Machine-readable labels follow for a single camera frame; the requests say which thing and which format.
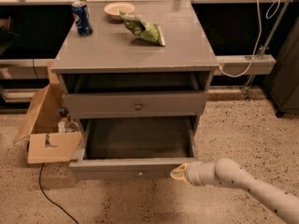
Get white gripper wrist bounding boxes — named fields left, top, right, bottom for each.
left=170, top=161, right=215, bottom=186

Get grey drawer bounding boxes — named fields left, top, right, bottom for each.
left=63, top=91, right=208, bottom=119
left=70, top=117, right=196, bottom=180

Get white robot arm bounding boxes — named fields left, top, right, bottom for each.
left=170, top=158, right=299, bottom=224

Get grey wooden drawer cabinet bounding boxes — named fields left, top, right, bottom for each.
left=50, top=0, right=221, bottom=135

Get slanted metal pole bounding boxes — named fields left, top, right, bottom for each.
left=241, top=0, right=299, bottom=102

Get white bottle in box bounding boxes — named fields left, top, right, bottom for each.
left=58, top=120, right=66, bottom=133

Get open cardboard box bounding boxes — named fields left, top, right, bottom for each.
left=13, top=61, right=84, bottom=164

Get dark grey cabinet at right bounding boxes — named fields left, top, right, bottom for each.
left=264, top=18, right=299, bottom=118

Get green chip bag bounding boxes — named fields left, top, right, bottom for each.
left=120, top=11, right=165, bottom=47

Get white ceramic bowl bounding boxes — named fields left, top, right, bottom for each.
left=104, top=2, right=135, bottom=21

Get blue pepsi can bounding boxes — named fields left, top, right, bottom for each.
left=72, top=1, right=93, bottom=35

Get black floor cable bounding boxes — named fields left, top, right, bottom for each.
left=38, top=162, right=80, bottom=224

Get white hanging cable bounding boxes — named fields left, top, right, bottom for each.
left=219, top=0, right=282, bottom=78

